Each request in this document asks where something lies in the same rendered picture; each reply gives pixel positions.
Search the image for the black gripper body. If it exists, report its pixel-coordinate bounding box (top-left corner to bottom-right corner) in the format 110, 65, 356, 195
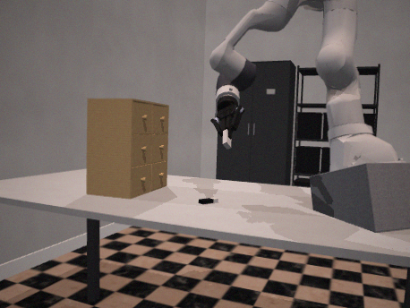
217, 95, 238, 121

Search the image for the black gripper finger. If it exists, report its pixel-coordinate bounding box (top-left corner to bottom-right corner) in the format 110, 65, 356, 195
225, 105, 244, 149
210, 110, 229, 150

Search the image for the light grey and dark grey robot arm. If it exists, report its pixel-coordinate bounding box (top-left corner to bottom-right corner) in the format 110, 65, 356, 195
209, 0, 406, 172

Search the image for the tan wooden chest of drawers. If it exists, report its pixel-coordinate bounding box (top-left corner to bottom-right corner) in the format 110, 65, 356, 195
87, 98, 169, 199

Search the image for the brown wooden drawer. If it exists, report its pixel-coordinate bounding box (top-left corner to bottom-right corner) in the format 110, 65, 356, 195
132, 164, 150, 197
132, 102, 152, 132
151, 161, 167, 190
132, 134, 151, 165
152, 106, 168, 132
151, 134, 167, 161

